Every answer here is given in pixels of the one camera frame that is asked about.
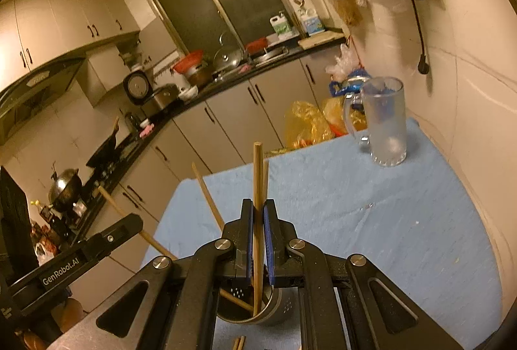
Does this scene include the lower kitchen cabinets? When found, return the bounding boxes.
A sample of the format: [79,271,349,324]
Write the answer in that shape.
[68,38,353,314]

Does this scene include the kitchen cabinets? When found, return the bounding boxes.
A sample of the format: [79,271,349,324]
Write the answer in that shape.
[68,38,353,314]
[1,0,139,89]

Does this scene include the upper kitchen cabinets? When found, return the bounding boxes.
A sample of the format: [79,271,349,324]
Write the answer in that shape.
[1,0,139,89]

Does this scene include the person's left hand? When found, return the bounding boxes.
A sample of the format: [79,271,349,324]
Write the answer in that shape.
[22,297,87,349]

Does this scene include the dark grey utensil holder cup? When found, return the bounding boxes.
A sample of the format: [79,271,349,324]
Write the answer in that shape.
[216,264,301,326]

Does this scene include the steel wok with lid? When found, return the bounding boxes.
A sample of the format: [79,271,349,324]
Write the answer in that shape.
[48,164,82,213]

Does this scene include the blue table cloth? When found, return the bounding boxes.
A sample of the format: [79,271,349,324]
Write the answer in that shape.
[154,119,503,349]

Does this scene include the yellow plastic bag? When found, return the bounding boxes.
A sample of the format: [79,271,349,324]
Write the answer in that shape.
[285,97,349,150]

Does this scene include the black frying pan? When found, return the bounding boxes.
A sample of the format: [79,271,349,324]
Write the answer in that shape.
[86,116,119,169]

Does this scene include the frosted glass mug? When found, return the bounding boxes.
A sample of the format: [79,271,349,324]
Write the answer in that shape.
[343,77,407,167]

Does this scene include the pink cloth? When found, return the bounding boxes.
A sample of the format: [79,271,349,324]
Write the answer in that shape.
[139,124,154,138]

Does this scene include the range hood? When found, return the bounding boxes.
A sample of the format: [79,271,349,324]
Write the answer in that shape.
[1,57,86,144]

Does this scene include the blue plastic bag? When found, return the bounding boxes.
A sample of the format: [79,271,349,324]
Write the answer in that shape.
[329,68,372,97]

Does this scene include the white bowl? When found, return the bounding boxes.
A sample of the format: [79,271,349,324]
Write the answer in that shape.
[178,86,199,101]

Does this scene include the white plastic bag on floor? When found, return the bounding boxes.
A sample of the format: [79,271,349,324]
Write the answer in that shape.
[325,44,362,82]

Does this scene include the steel pot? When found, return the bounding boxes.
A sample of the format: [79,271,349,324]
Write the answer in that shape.
[186,63,213,89]

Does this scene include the glass pot lid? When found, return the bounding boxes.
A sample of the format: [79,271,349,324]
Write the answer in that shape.
[213,31,244,72]

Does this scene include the red bowl by sink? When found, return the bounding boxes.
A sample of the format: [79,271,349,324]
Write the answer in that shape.
[245,37,268,55]

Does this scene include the red basin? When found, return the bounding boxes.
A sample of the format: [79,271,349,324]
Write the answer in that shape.
[173,50,203,74]

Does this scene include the rice cooker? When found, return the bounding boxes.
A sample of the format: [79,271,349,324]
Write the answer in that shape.
[123,70,181,118]

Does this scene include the wooden cutting board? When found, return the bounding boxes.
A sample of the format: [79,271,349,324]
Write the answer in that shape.
[298,30,345,50]

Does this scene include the white jug blue label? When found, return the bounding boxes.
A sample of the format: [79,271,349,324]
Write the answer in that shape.
[300,9,325,36]

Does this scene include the white detergent jug green label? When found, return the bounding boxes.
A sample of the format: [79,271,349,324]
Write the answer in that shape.
[270,12,293,40]

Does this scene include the black power cable with plug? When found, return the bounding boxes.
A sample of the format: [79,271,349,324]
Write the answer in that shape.
[375,0,431,75]

